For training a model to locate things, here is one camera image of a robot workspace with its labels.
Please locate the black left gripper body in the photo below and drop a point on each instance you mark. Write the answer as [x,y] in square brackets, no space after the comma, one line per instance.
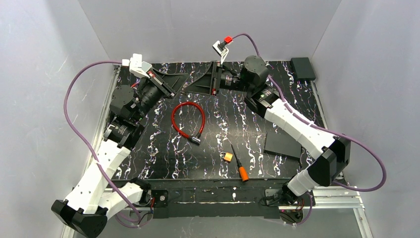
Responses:
[162,86]

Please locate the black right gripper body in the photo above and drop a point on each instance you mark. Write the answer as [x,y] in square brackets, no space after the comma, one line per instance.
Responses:
[214,78]

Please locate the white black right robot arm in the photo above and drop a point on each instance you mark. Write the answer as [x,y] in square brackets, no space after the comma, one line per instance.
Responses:
[331,152]

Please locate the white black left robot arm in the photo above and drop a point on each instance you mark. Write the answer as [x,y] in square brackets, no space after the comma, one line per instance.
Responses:
[87,209]

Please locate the black box in corner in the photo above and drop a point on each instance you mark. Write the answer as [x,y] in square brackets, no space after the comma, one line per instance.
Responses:
[302,69]

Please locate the dark grey flat plate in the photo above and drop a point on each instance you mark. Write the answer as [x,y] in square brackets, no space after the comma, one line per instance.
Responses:
[282,144]

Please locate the brass padlock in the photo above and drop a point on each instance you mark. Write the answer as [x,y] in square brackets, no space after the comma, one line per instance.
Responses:
[226,156]

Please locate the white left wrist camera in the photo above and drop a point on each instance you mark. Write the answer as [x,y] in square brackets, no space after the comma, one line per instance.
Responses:
[137,66]

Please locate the orange handled screwdriver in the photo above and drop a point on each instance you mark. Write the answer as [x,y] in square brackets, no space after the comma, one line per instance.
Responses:
[243,173]

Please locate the aluminium frame rail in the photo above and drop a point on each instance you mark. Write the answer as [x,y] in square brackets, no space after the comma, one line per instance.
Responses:
[336,195]

